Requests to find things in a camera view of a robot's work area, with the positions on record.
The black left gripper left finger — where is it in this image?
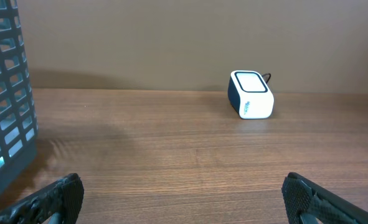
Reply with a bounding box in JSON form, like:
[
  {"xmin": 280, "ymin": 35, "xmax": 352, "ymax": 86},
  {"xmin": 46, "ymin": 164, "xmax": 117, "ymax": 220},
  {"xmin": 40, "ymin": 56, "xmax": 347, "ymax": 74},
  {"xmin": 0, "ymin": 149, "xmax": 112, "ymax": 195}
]
[{"xmin": 0, "ymin": 173, "xmax": 84, "ymax": 224}]

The white barcode scanner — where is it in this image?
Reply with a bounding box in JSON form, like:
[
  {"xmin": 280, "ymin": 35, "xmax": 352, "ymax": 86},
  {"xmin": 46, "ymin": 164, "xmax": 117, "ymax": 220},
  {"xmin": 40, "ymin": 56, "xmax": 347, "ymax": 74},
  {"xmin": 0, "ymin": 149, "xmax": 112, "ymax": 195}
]
[{"xmin": 227, "ymin": 70, "xmax": 275, "ymax": 119}]

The dark grey plastic basket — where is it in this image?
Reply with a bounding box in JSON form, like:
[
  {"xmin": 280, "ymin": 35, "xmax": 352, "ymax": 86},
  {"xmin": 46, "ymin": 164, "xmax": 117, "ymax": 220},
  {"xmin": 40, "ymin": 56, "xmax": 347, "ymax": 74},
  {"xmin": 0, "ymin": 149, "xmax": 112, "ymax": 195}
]
[{"xmin": 0, "ymin": 0, "xmax": 39, "ymax": 195}]

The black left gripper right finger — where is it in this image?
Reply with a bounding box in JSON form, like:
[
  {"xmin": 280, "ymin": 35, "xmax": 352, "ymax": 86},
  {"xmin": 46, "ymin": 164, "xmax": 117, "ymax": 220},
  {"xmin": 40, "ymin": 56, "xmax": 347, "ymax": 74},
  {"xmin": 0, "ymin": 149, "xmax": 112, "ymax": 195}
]
[{"xmin": 281, "ymin": 172, "xmax": 368, "ymax": 224}]

